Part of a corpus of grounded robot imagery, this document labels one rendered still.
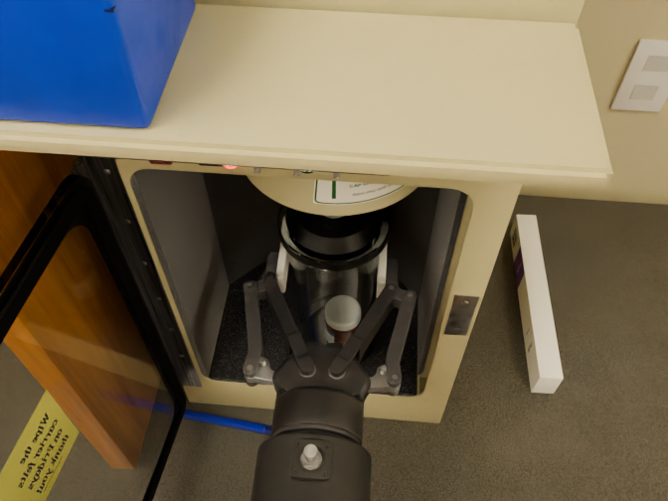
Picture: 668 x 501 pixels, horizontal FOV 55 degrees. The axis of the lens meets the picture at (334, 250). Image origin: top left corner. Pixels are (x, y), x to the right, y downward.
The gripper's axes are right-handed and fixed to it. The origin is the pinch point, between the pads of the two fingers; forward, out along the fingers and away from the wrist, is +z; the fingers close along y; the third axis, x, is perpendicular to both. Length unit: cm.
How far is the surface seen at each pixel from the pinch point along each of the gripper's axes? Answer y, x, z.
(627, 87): -38, 5, 35
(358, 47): -2.0, -31.0, -10.5
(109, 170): 16.3, -16.8, -6.7
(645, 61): -39, 1, 35
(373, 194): -3.4, -13.3, -4.3
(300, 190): 2.4, -13.5, -4.5
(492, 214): -12.4, -14.7, -7.0
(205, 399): 15.8, 24.4, -6.1
